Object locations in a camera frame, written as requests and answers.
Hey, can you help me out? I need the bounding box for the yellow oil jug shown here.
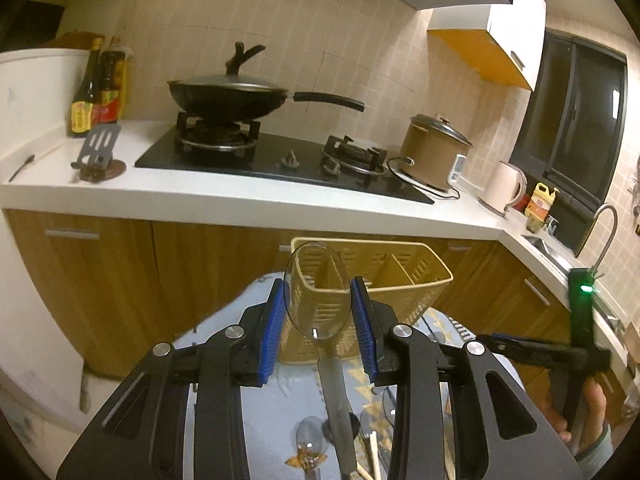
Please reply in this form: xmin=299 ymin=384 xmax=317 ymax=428
xmin=525 ymin=182 xmax=556 ymax=233

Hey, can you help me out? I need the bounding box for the black power cable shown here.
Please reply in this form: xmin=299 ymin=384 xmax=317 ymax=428
xmin=386 ymin=155 xmax=462 ymax=203

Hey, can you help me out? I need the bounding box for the steel sink faucet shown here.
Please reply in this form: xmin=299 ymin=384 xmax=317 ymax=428
xmin=584 ymin=202 xmax=621 ymax=276

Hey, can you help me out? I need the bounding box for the red label sauce bottle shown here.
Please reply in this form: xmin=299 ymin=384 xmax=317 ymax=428
xmin=99 ymin=36 xmax=127 ymax=124

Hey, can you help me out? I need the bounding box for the metal spoon on cloth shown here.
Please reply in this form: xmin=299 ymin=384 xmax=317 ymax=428
xmin=295 ymin=416 xmax=328 ymax=480

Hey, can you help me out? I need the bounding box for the clear plastic spoon grey handle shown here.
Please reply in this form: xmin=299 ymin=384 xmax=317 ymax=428
xmin=284 ymin=240 xmax=357 ymax=479

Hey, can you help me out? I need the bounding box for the black wok with lid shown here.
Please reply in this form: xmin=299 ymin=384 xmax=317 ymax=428
xmin=168 ymin=41 xmax=364 ymax=122

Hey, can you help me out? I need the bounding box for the cream electric kettle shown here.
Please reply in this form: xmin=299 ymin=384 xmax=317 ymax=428
xmin=477 ymin=160 xmax=527 ymax=217

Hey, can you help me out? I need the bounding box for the right hand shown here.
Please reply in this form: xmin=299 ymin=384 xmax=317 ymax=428
xmin=541 ymin=377 xmax=606 ymax=453

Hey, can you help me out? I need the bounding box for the white orange wall cabinet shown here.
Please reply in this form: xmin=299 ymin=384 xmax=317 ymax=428
xmin=428 ymin=0 xmax=547 ymax=91

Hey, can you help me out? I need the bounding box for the black glass gas hob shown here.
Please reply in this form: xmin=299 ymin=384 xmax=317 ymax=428
xmin=136 ymin=112 xmax=435 ymax=205

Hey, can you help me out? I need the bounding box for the small black spoon on counter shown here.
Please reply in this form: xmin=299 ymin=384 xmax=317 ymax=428
xmin=8 ymin=154 xmax=36 ymax=182

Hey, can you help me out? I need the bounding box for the wooden chopstick middle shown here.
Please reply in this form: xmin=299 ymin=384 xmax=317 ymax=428
xmin=357 ymin=431 xmax=382 ymax=480

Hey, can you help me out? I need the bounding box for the dark soy sauce bottle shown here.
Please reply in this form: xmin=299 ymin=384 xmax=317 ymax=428
xmin=70 ymin=37 xmax=104 ymax=138

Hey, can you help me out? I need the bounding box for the dark window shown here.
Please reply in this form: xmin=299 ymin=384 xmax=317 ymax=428
xmin=510 ymin=30 xmax=628 ymax=250

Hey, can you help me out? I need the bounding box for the beige plastic utensil basket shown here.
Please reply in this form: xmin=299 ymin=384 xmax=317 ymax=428
xmin=279 ymin=236 xmax=454 ymax=364

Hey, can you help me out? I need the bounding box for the grey slotted spatula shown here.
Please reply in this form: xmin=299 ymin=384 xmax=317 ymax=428
xmin=70 ymin=124 xmax=122 ymax=171

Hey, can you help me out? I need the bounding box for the brown rice cooker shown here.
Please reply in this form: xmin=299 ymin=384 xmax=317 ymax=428
xmin=400 ymin=114 xmax=472 ymax=192

